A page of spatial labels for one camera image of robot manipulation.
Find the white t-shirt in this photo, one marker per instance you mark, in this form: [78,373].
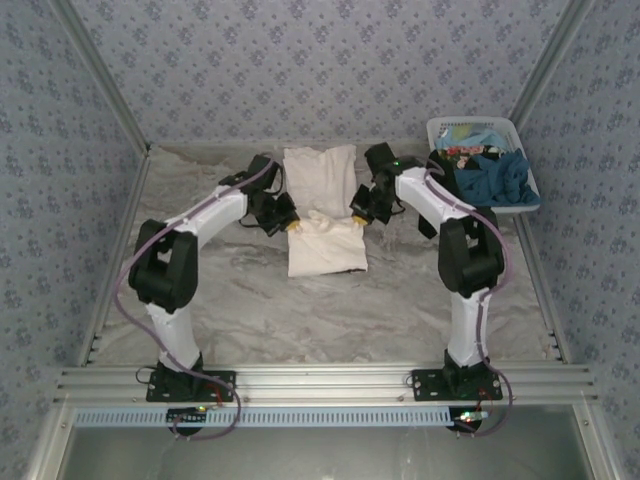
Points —
[327,247]
[320,175]

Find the small black controller board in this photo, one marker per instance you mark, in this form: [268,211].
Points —
[187,417]
[470,417]

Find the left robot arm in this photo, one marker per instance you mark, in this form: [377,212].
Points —
[167,270]

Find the aluminium side frame rail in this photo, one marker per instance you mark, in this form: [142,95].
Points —
[542,290]
[115,255]

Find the black floral garment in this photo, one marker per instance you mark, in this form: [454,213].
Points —
[462,152]

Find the blue t-shirt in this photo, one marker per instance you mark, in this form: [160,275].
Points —
[500,182]

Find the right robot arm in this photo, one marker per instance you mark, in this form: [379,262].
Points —
[467,255]

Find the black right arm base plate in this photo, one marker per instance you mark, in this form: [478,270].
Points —
[430,386]

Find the aluminium corner frame post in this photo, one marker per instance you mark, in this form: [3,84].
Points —
[102,75]
[550,60]

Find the white plastic laundry basket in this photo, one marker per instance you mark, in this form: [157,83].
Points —
[500,125]

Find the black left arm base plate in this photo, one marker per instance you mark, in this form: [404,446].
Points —
[165,387]

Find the light teal garment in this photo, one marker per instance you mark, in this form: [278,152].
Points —
[462,135]

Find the aluminium mounting rail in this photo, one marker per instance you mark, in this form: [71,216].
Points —
[325,382]

